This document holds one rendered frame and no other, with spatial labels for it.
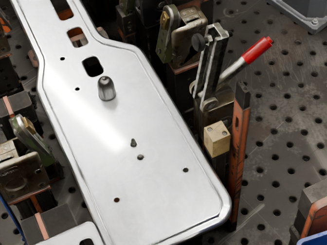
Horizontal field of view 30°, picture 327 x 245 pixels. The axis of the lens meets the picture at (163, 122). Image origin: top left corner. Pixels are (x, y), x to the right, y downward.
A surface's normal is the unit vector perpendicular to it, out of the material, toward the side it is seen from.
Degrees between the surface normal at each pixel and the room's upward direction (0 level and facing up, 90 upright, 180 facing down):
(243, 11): 0
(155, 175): 0
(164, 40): 78
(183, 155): 0
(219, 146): 90
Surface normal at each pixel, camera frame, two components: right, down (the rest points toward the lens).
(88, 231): -0.05, -0.56
